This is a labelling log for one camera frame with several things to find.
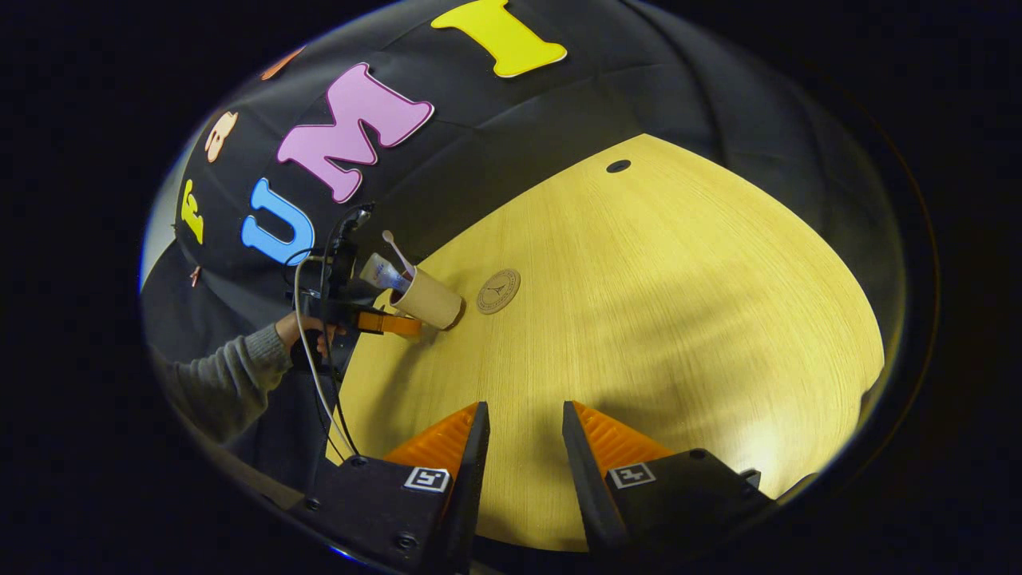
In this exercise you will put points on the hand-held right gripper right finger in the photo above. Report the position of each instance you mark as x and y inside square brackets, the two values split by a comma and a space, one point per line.
[587, 479]

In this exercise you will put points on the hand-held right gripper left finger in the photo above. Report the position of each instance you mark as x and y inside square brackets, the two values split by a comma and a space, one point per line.
[471, 479]

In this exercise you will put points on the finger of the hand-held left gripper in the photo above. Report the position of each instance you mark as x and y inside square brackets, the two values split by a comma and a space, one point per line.
[391, 323]

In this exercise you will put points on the white toothpaste tube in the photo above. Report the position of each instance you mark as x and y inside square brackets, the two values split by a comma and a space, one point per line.
[382, 273]

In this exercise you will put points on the white toothbrush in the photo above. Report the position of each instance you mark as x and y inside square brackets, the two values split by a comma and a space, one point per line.
[397, 251]

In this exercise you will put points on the round brown coaster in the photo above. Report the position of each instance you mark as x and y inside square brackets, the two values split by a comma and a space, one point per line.
[498, 291]

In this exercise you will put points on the wooden desktop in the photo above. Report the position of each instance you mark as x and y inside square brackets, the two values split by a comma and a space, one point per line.
[679, 319]

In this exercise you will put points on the black backdrop cloth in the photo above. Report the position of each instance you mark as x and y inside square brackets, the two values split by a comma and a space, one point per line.
[511, 120]

